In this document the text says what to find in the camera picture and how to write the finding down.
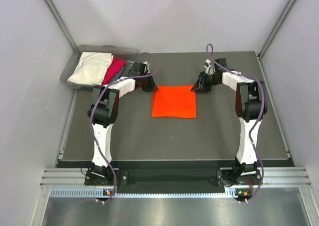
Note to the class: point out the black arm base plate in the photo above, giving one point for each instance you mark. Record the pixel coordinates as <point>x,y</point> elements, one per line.
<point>224,169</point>

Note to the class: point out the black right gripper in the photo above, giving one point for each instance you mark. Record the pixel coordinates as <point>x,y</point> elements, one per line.
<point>200,84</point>

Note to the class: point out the grey slotted cable duct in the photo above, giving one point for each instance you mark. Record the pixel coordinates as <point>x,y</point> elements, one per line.
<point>105,193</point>

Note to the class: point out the clear plastic bin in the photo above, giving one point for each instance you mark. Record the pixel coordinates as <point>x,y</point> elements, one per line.
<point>127,54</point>

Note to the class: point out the blue grey folded t shirt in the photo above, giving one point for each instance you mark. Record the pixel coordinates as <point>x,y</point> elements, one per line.
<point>117,75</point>

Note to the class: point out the white folded t shirt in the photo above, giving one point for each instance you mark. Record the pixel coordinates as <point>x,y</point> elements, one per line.
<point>91,68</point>

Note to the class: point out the orange t shirt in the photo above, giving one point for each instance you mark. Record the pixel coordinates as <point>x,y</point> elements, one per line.
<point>175,102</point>

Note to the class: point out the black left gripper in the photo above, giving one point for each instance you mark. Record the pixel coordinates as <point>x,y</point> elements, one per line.
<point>152,86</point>

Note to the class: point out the aluminium frame rail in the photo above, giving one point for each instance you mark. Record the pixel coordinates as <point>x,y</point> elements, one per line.
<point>276,177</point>

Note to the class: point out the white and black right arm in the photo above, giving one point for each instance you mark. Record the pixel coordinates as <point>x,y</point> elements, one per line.
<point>250,107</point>

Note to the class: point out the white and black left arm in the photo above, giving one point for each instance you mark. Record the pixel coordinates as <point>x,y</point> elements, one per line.
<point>103,112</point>

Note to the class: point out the crimson folded t shirt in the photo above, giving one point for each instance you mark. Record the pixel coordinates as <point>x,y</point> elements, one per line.
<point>116,66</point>

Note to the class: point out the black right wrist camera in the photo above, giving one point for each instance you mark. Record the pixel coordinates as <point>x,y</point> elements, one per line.
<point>220,64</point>

